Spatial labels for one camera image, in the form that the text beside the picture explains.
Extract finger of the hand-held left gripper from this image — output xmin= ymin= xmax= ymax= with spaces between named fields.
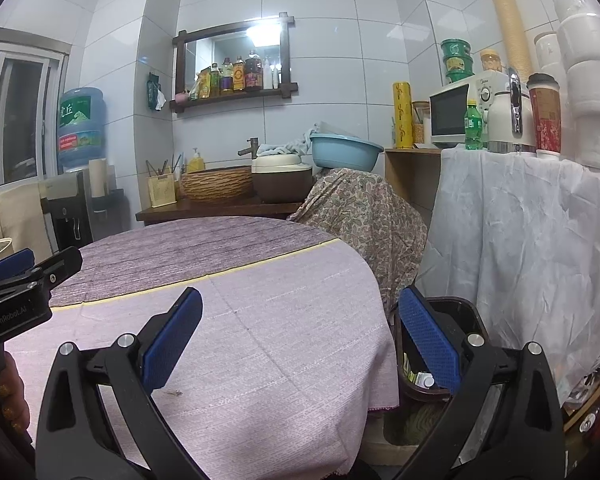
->
xmin=0 ymin=248 xmax=36 ymax=283
xmin=29 ymin=246 xmax=84 ymax=294

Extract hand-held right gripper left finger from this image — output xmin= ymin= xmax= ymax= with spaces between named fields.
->
xmin=36 ymin=287 xmax=216 ymax=480

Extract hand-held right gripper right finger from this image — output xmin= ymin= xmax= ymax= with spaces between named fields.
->
xmin=395 ymin=285 xmax=566 ymax=480

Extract dark brown trash bin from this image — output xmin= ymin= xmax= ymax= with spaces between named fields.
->
xmin=392 ymin=296 xmax=512 ymax=467

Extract person's left hand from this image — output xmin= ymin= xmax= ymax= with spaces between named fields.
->
xmin=0 ymin=350 xmax=32 ymax=435

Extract beige cloth cover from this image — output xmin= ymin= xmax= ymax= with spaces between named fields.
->
xmin=0 ymin=182 xmax=54 ymax=262

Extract black water dispenser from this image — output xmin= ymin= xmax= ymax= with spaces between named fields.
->
xmin=41 ymin=167 xmax=126 ymax=256

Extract grey-pink tablecloth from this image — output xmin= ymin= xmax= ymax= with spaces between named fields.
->
xmin=0 ymin=216 xmax=400 ymax=480

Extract beige paper cup tube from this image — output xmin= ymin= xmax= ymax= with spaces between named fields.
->
xmin=89 ymin=157 xmax=110 ymax=199

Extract yellow chopstick holder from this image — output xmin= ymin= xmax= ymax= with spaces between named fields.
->
xmin=145 ymin=152 xmax=184 ymax=209

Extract dark wooden counter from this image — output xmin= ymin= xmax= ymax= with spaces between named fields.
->
xmin=136 ymin=194 xmax=304 ymax=226

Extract white crinkled cloth cover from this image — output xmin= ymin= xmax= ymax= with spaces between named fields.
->
xmin=415 ymin=149 xmax=600 ymax=407

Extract blue water jug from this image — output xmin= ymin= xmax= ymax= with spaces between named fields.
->
xmin=56 ymin=86 xmax=106 ymax=171

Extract floral patterned cloth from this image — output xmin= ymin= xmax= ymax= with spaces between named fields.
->
xmin=287 ymin=167 xmax=429 ymax=312

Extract light wooden cabinet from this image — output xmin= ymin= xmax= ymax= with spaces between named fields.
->
xmin=384 ymin=147 xmax=444 ymax=247

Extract wicker basket basin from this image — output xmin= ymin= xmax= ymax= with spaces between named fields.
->
xmin=180 ymin=166 xmax=255 ymax=204

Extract brown white rice cooker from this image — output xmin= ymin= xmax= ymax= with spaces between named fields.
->
xmin=251 ymin=152 xmax=314 ymax=205

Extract green hanging packet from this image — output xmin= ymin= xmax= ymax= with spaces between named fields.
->
xmin=146 ymin=72 xmax=167 ymax=112

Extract light blue plastic basin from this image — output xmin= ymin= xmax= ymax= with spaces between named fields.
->
xmin=309 ymin=132 xmax=385 ymax=172

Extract metal faucet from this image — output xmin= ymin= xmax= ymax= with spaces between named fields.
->
xmin=237 ymin=136 xmax=261 ymax=162

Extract glass jar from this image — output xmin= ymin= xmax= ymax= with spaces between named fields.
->
xmin=412 ymin=101 xmax=431 ymax=145

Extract green soda bottle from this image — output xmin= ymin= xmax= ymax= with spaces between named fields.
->
xmin=464 ymin=100 xmax=484 ymax=151

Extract grey towel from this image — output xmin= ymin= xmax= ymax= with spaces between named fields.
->
xmin=256 ymin=121 xmax=342 ymax=157

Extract white microwave oven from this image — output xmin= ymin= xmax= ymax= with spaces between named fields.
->
xmin=429 ymin=71 xmax=512 ymax=150

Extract yellow cylinder canister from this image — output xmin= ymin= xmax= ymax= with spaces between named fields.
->
xmin=392 ymin=81 xmax=414 ymax=150

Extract white electric kettle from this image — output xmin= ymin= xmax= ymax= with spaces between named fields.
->
xmin=486 ymin=67 xmax=537 ymax=154

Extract wooden framed mirror shelf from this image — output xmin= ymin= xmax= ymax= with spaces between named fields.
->
xmin=169 ymin=11 xmax=299 ymax=114

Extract red paper cup dark lid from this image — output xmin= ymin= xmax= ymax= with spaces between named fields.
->
xmin=526 ymin=73 xmax=564 ymax=156

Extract row of condiment bottles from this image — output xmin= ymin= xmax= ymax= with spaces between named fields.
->
xmin=189 ymin=50 xmax=281 ymax=102

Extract yellow lidded jar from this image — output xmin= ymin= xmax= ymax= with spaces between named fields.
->
xmin=480 ymin=49 xmax=504 ymax=74

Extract stack of white disposable bowls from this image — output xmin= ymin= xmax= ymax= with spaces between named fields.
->
xmin=534 ymin=0 xmax=600 ymax=177

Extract tall stack of paper cups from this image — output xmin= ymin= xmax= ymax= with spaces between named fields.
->
xmin=482 ymin=0 xmax=534 ymax=82

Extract window with white frame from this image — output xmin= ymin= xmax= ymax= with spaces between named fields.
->
xmin=0 ymin=27 xmax=74 ymax=197

